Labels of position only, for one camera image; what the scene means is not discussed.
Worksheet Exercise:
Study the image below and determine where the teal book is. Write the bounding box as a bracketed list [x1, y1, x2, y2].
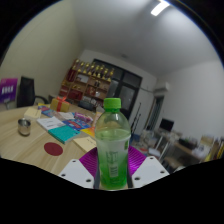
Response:
[47, 124, 81, 145]

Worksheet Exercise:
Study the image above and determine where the yellow gift box red ribbon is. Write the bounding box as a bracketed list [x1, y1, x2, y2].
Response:
[49, 96, 71, 113]

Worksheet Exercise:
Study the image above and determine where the flat round red coaster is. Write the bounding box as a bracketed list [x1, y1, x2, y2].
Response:
[43, 141, 64, 157]

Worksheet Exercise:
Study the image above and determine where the beige booklet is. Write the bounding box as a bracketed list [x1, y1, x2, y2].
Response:
[72, 135, 98, 154]

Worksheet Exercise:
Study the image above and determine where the black computer monitor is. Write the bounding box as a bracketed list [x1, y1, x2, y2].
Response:
[159, 118, 175, 133]

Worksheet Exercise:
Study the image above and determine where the green drink bottle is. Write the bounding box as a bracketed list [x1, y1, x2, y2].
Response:
[94, 97, 132, 191]

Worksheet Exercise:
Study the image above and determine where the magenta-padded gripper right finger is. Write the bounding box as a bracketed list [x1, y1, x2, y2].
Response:
[126, 145, 170, 189]

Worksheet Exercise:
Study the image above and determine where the small metal cup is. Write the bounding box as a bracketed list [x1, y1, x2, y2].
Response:
[17, 118, 32, 137]

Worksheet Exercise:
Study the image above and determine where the purple sign board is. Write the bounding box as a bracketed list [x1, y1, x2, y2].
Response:
[0, 77, 19, 104]

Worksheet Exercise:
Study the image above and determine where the blue colourful book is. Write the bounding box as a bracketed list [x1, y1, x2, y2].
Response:
[62, 118, 91, 132]

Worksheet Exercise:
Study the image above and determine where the dark framed glass door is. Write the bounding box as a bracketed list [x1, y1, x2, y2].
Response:
[91, 58, 144, 121]

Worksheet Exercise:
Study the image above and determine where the wooden side desk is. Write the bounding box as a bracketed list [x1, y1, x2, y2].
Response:
[146, 131, 224, 168]

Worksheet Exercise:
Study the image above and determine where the black office chair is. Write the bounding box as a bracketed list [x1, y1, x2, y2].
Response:
[16, 75, 49, 108]

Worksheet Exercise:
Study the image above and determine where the white wall air conditioner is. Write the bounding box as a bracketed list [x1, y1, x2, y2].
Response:
[153, 81, 170, 98]

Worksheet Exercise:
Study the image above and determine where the orange book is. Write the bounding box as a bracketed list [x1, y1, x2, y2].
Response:
[79, 126, 98, 138]

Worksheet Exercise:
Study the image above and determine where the ceiling light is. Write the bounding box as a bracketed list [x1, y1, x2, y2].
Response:
[150, 0, 171, 17]

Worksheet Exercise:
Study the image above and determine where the white booklet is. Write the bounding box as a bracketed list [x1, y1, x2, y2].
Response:
[35, 115, 66, 132]

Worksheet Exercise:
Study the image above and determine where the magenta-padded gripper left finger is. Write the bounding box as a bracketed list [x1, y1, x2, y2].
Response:
[57, 147, 100, 190]

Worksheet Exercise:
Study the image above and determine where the cream book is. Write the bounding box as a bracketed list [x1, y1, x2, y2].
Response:
[23, 106, 43, 120]

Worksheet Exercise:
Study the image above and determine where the wooden shelf unit with trophies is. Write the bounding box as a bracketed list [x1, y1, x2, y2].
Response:
[59, 58, 116, 108]

